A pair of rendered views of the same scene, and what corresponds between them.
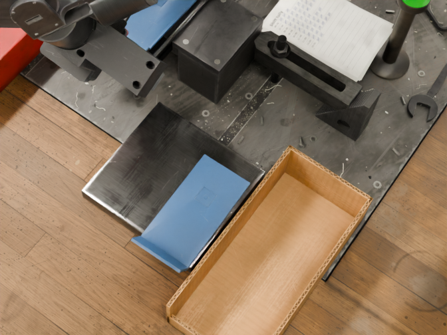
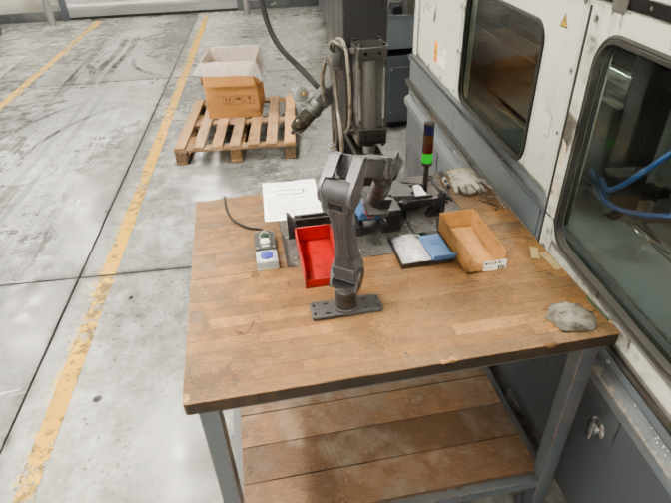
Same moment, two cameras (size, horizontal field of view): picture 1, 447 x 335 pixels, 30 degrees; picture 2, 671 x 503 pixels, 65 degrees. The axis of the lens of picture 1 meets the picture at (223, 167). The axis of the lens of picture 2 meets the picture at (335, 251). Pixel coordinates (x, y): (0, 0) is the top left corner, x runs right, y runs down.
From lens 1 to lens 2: 124 cm
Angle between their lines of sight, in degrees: 38
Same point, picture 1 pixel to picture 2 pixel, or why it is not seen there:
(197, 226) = (442, 249)
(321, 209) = (460, 230)
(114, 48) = (397, 188)
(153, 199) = (421, 252)
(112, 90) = (368, 246)
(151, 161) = (407, 247)
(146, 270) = (443, 269)
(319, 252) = (473, 236)
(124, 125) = (385, 250)
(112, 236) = (423, 269)
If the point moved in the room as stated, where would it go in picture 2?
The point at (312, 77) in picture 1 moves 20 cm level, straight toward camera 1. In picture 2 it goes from (422, 199) to (461, 225)
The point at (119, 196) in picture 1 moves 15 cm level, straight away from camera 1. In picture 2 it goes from (412, 257) to (370, 245)
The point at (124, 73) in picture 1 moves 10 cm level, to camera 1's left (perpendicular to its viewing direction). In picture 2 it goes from (406, 192) to (381, 204)
